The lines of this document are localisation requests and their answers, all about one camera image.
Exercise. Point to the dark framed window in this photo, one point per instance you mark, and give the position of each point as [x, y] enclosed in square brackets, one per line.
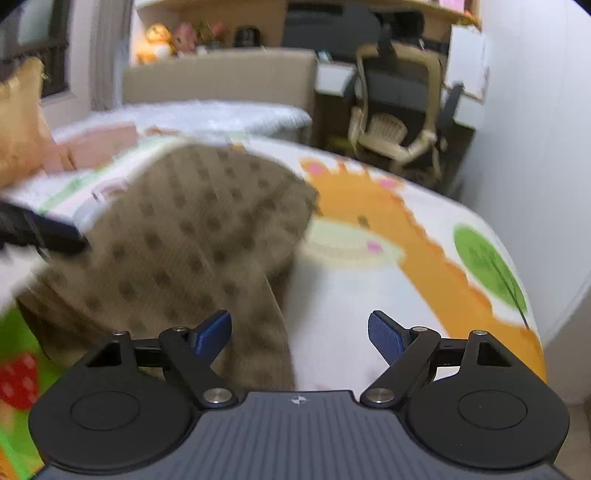
[41, 50]

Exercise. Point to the beige padded headboard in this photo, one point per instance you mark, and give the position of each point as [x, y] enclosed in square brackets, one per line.
[221, 76]

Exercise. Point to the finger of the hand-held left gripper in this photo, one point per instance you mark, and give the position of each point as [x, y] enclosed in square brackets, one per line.
[41, 228]

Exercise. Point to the yellow plush toy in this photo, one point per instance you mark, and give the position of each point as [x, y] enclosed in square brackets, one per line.
[152, 44]

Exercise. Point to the black monitor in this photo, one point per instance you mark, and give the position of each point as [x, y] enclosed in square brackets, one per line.
[323, 32]

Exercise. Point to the potted plant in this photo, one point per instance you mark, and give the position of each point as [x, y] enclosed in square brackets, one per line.
[212, 32]

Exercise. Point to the pink plush toy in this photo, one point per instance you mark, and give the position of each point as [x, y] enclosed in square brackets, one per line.
[184, 39]

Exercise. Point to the printed giraffe blanket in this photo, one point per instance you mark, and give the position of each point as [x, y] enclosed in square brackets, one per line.
[369, 286]

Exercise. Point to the black round appliance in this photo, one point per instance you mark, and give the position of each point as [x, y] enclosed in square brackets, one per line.
[247, 37]

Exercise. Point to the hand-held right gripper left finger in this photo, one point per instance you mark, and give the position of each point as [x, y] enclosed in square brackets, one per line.
[212, 334]

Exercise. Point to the pink gift box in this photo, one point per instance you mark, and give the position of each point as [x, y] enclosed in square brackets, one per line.
[92, 145]

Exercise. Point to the beige mesh office chair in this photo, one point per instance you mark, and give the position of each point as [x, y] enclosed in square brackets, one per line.
[397, 92]

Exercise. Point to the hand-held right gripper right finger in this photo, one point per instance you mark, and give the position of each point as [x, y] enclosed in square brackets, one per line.
[385, 337]

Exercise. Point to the grey curtain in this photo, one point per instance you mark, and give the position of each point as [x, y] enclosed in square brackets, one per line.
[111, 55]

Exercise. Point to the tall white box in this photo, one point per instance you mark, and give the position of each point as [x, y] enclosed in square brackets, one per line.
[466, 60]

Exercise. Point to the light brown dotted garment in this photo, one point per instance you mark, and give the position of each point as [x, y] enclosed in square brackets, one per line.
[184, 240]

